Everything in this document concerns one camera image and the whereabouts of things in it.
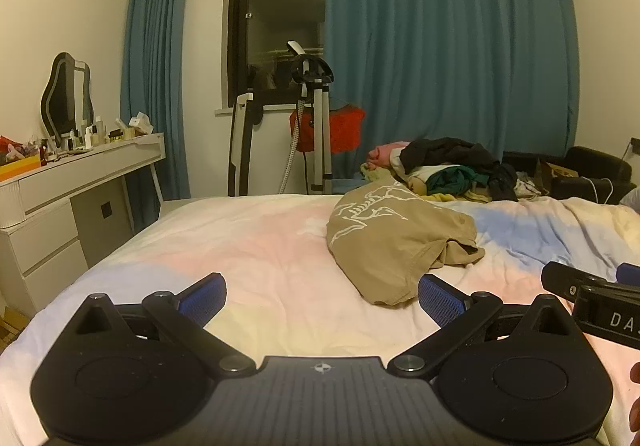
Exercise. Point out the standing garment steamer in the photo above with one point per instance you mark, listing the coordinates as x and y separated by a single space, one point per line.
322 135

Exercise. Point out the dark wall socket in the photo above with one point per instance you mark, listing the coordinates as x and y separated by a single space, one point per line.
635 143

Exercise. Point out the dark window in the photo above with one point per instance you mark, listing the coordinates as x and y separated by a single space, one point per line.
280 0

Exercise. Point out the orange box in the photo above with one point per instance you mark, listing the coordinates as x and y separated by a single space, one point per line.
20 168

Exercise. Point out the wide blue curtain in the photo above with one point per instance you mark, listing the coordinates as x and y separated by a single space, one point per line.
450 50

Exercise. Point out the person's right hand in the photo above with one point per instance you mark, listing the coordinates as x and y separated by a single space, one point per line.
636 372

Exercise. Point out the white upright ironing board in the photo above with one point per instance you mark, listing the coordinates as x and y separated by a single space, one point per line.
240 145

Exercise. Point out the tan printed t-shirt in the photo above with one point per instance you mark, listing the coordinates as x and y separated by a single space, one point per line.
390 236

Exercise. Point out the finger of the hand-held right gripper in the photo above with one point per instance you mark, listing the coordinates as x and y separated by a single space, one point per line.
630 273
560 278

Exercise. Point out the group of cosmetic bottles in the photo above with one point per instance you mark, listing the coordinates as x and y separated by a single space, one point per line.
90 135

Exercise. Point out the red cloth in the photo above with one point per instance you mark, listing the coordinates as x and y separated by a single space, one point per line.
345 130

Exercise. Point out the white dressing table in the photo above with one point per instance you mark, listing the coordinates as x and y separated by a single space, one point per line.
50 236

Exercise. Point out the pastel tie-dye duvet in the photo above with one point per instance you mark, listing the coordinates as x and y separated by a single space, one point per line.
250 251

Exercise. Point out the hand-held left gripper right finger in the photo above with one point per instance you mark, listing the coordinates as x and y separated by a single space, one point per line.
442 300

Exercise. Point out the wavy-edged mirror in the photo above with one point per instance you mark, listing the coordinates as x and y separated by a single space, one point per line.
62 95

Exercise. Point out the pile of mixed clothes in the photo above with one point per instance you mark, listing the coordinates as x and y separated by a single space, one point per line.
450 155

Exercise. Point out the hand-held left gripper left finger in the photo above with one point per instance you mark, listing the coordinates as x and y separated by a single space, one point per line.
202 298

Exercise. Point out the brown cardboard box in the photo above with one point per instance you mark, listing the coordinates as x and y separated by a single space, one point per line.
555 170

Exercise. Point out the narrow blue curtain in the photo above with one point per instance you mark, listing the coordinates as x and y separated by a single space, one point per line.
155 50

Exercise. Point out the black sofa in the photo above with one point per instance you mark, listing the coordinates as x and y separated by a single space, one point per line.
590 160

